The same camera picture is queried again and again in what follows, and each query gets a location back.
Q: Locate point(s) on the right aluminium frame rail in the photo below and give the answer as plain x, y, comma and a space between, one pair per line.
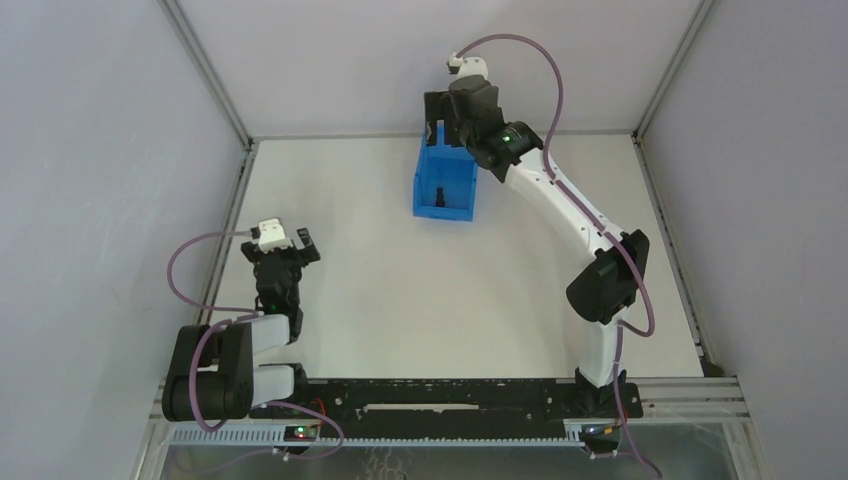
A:
639, 135

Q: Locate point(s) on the back aluminium frame rail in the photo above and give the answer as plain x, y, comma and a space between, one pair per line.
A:
419, 133

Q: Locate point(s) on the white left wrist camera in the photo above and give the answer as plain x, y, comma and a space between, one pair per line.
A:
269, 235

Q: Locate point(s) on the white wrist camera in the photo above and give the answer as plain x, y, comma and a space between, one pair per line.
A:
462, 67
269, 235

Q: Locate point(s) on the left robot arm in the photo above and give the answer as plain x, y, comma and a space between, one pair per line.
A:
212, 375

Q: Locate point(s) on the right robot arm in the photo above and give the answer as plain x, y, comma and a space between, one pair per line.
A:
612, 261

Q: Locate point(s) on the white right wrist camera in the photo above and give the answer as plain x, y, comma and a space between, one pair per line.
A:
462, 67

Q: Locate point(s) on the grey slotted cable duct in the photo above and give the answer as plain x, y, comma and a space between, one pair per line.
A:
244, 435

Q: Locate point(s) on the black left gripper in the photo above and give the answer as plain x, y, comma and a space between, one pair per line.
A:
279, 255

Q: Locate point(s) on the aluminium frame rail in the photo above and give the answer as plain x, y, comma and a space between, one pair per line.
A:
639, 135
191, 42
419, 133

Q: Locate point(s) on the left aluminium frame rail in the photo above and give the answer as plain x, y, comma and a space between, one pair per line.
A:
191, 42

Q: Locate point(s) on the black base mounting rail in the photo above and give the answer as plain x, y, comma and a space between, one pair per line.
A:
479, 408

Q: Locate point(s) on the blue plastic storage bin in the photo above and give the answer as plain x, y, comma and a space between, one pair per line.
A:
452, 168

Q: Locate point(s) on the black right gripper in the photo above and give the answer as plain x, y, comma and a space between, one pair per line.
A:
448, 110

